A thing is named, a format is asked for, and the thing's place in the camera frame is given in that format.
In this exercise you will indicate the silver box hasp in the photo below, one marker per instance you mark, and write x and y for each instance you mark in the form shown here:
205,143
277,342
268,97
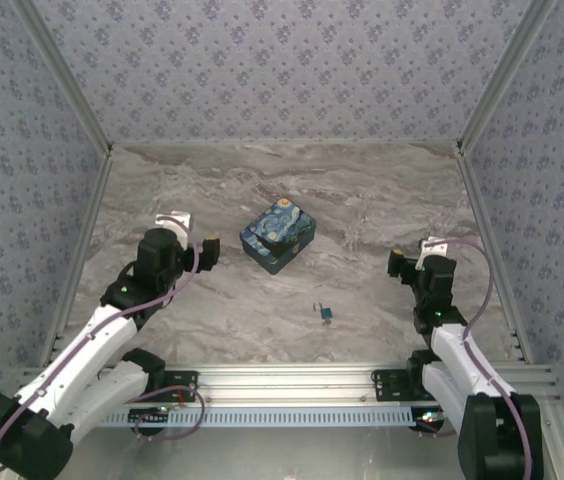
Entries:
295,246

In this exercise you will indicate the teal painted tin box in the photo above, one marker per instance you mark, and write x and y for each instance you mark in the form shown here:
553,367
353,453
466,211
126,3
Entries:
277,230

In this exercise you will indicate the aluminium corner frame post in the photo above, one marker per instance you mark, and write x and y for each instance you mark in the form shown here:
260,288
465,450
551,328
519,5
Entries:
62,75
507,72

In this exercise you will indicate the aluminium table side rail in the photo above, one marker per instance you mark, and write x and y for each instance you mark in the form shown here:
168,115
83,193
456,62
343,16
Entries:
79,250
492,250

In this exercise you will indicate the small circuit board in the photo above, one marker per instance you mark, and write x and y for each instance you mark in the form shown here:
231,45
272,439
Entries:
429,420
151,417

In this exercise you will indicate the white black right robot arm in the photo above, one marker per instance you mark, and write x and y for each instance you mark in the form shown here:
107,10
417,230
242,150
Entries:
462,360

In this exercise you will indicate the small brass key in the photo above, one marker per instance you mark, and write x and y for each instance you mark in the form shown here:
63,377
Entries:
327,322

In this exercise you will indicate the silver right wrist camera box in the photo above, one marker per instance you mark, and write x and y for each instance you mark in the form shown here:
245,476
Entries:
433,250

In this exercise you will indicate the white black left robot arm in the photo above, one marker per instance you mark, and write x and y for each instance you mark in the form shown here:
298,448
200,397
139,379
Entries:
77,350

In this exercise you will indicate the aluminium front mounting beam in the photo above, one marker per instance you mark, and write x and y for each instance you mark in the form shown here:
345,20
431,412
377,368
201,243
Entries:
282,382

